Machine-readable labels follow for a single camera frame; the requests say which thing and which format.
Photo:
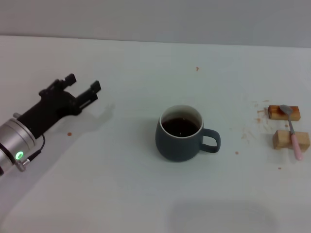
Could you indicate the coffee stained wooden block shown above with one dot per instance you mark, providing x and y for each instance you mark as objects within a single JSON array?
[{"x": 295, "y": 114}]

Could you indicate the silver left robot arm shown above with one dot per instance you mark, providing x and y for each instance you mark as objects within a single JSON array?
[{"x": 12, "y": 140}]

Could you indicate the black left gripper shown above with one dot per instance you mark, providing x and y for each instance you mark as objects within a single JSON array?
[{"x": 53, "y": 106}]

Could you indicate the dark brown coffee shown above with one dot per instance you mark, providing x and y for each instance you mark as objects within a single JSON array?
[{"x": 179, "y": 127}]

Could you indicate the plain light wooden block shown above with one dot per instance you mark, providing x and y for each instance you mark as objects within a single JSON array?
[{"x": 280, "y": 140}]

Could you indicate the dark grey ceramic cup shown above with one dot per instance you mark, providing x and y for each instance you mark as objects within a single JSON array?
[{"x": 175, "y": 148}]

